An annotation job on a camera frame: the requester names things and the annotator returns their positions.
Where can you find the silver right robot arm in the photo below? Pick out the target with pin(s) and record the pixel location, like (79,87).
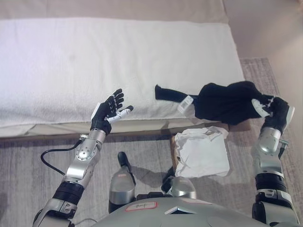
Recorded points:
(267,163)

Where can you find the black garment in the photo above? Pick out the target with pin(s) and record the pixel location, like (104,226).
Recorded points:
(222,104)

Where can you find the silver right robot leg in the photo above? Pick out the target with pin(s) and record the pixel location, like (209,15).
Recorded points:
(183,188)

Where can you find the white towel-covered bed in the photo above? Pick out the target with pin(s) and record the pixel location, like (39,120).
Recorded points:
(94,66)

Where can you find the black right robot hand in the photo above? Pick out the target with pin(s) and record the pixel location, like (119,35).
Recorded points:
(281,113)

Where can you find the white cloth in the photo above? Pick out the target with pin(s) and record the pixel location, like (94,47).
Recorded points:
(203,153)

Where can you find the tan woven basket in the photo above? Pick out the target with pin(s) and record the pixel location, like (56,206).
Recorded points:
(174,153)

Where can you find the silver robot leg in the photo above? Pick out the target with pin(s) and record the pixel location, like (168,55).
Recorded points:
(183,188)
(122,186)

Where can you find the grey rug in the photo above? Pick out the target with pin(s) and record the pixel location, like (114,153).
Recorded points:
(260,75)

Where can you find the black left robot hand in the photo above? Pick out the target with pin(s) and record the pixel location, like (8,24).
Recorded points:
(103,116)

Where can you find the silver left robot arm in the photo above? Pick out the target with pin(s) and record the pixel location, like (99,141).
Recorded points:
(80,163)

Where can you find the silver left robot leg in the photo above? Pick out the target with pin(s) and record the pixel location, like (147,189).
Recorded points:
(122,186)

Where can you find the beige bed frame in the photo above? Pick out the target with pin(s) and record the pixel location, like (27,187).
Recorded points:
(239,126)

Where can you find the grey robot torso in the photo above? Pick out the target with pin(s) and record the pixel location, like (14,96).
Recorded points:
(170,215)

